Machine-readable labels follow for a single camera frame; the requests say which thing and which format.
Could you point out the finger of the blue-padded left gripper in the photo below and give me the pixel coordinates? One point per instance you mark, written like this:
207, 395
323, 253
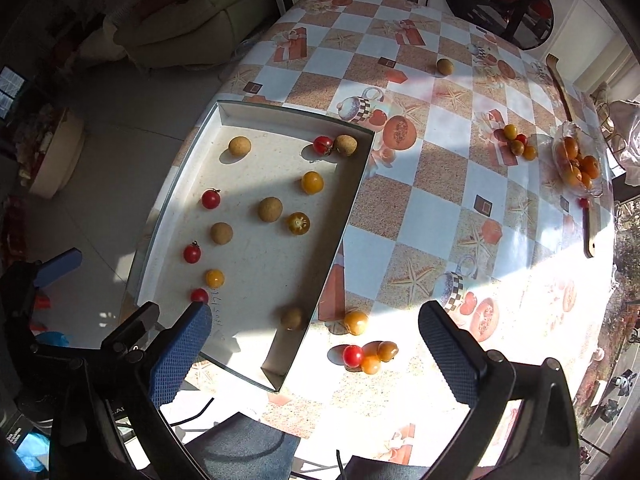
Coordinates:
57, 267

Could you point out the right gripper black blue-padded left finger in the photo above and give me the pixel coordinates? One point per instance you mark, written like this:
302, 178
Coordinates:
175, 354

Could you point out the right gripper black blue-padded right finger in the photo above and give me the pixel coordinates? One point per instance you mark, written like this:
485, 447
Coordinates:
543, 443

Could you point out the red cherry tomato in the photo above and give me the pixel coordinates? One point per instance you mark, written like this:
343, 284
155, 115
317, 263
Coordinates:
323, 145

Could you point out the brown longan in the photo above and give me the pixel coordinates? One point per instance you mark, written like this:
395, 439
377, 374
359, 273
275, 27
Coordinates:
221, 233
445, 67

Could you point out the blue gloved hand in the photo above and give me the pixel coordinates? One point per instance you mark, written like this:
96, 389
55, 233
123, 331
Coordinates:
34, 451

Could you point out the red tomato near gripper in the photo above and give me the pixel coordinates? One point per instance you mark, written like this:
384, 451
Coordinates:
200, 295

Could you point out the small yellow tray tomato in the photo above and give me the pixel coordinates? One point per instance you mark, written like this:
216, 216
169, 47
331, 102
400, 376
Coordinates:
214, 278

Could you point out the red tomato in tray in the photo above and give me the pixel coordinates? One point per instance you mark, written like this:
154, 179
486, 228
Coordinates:
211, 199

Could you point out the brown longan mid table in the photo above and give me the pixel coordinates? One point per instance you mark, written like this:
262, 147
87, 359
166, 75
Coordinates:
292, 318

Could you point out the white shallow cardboard tray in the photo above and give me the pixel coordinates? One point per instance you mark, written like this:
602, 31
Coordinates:
267, 269

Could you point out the front brownish tomato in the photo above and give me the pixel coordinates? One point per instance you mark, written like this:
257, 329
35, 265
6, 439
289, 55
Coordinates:
386, 351

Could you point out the front orange tomato small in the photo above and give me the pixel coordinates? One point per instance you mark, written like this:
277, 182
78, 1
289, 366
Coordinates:
370, 364

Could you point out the wooden cutting board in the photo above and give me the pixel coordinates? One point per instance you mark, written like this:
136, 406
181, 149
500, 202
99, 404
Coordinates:
571, 111

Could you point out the longan in tray left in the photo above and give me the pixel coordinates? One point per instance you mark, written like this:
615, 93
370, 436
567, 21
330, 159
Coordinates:
239, 146

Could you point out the longan tray centre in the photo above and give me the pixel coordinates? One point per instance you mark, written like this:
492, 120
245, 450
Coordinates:
270, 209

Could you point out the front red tomato on table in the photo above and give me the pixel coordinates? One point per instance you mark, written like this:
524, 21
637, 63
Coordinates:
352, 356

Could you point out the yellow tomato beside tray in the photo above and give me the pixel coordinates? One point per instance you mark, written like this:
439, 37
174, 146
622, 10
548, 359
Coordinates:
355, 322

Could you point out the orange tomato stem up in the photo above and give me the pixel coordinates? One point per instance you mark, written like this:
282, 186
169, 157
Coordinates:
298, 223

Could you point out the yellow tomato in tray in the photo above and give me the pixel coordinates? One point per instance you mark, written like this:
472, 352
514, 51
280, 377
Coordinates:
312, 183

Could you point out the orange in bowl front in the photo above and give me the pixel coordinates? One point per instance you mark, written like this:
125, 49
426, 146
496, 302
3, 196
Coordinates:
572, 177

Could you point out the orange in bowl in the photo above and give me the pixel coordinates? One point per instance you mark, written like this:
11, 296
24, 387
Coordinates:
590, 165
571, 147
572, 177

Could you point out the green sofa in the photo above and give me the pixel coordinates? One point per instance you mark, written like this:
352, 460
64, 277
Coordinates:
158, 34

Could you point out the orange in bowl right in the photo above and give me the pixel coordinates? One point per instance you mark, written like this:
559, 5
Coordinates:
590, 165

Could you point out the glass fruit bowl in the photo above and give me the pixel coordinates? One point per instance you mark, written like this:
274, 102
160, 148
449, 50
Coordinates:
587, 146

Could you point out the orange tomato in cluster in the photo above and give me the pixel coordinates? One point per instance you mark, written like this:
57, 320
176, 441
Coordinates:
530, 152

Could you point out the greenish tomato in cluster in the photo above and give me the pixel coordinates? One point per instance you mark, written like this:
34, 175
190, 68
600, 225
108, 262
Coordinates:
517, 147

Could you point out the longan in tray corner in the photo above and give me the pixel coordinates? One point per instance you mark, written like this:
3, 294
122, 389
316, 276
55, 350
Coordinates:
345, 145

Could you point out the orange in bowl left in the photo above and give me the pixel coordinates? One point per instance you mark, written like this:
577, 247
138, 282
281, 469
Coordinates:
571, 147

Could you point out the red tomato in cluster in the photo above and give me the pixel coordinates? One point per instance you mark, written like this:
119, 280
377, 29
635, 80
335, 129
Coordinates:
521, 138

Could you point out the yellow tomato in cluster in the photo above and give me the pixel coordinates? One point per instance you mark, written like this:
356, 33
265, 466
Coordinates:
510, 131

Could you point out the washing machine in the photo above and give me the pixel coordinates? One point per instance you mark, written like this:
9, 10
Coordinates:
575, 31

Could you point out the wire basket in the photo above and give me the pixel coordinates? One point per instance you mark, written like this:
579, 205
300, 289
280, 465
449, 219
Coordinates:
616, 118

